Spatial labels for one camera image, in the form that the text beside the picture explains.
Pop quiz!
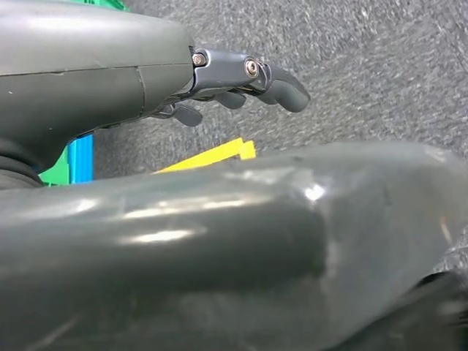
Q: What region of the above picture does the green plastic crate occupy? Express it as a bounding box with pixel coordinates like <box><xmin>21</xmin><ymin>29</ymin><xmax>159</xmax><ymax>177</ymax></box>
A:
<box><xmin>38</xmin><ymin>145</ymin><xmax>71</xmax><ymax>187</ymax></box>
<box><xmin>71</xmin><ymin>0</ymin><xmax>129</xmax><ymax>12</ymax></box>

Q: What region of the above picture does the blue metal shelf rack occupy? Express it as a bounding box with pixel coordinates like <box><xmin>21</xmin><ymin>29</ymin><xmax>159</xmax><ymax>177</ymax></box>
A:
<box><xmin>67</xmin><ymin>134</ymin><xmax>95</xmax><ymax>186</ymax></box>

